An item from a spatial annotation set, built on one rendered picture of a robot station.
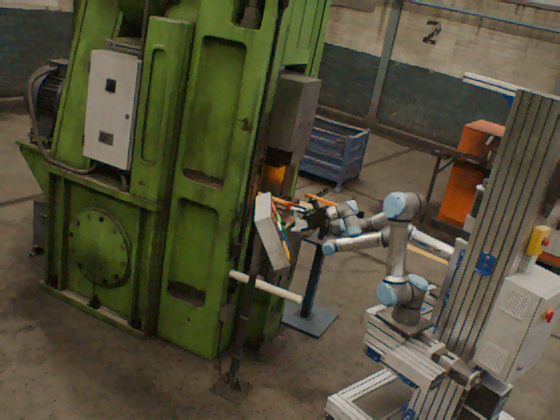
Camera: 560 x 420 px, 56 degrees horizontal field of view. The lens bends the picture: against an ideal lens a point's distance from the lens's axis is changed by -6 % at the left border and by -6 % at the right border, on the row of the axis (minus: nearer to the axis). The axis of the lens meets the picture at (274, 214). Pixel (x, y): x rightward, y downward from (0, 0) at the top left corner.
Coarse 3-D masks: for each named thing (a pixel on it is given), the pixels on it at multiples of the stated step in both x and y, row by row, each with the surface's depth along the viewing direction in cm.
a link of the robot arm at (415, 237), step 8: (408, 232) 314; (416, 232) 315; (408, 240) 315; (416, 240) 314; (424, 240) 313; (432, 240) 313; (424, 248) 315; (432, 248) 313; (440, 248) 312; (448, 248) 312; (440, 256) 313; (448, 256) 311
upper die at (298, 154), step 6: (270, 150) 322; (276, 150) 320; (282, 150) 319; (294, 150) 318; (300, 150) 327; (270, 156) 323; (276, 156) 321; (282, 156) 320; (288, 156) 318; (294, 156) 321; (300, 156) 331; (276, 162) 322; (282, 162) 321; (288, 162) 319; (294, 162) 324
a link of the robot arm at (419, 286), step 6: (408, 276) 265; (414, 276) 267; (408, 282) 262; (414, 282) 261; (420, 282) 262; (426, 282) 264; (414, 288) 261; (420, 288) 261; (426, 288) 263; (414, 294) 260; (420, 294) 262; (414, 300) 262; (420, 300) 264; (414, 306) 265; (420, 306) 267
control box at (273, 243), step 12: (264, 204) 281; (264, 216) 266; (276, 216) 286; (264, 228) 266; (276, 228) 271; (264, 240) 268; (276, 240) 269; (276, 252) 271; (276, 264) 273; (288, 264) 274
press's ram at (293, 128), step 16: (288, 80) 300; (304, 80) 306; (320, 80) 321; (288, 96) 303; (304, 96) 305; (288, 112) 306; (304, 112) 313; (272, 128) 312; (288, 128) 308; (304, 128) 322; (272, 144) 315; (288, 144) 311; (304, 144) 331
